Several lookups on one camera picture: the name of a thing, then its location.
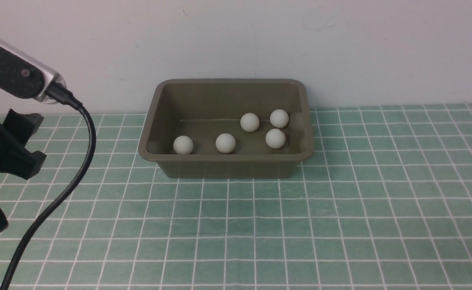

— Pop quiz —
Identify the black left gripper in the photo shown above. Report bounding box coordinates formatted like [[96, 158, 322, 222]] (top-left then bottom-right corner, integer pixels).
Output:
[[0, 109, 47, 180]]

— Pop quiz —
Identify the olive green plastic bin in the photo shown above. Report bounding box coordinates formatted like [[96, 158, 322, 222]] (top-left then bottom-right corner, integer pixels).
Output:
[[138, 79, 315, 179]]

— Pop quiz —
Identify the white plain ball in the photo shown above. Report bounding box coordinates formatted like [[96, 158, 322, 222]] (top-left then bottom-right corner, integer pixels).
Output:
[[215, 133, 236, 154], [269, 110, 289, 128]]

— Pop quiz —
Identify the white ball with logo centre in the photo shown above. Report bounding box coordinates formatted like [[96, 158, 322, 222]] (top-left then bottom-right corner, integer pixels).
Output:
[[240, 113, 260, 133]]

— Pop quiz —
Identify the white ball with logo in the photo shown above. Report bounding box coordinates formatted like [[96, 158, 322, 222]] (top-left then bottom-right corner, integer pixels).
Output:
[[265, 128, 286, 149], [240, 113, 260, 133]]

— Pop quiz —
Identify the green checkered table mat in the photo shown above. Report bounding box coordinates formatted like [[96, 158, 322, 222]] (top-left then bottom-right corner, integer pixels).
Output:
[[10, 104, 472, 290]]

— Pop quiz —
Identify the black left camera cable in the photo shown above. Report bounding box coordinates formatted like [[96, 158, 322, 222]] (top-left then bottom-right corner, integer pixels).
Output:
[[0, 83, 97, 290]]

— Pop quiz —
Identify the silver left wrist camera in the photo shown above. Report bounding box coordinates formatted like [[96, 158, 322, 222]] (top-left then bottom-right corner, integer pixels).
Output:
[[0, 39, 67, 104]]

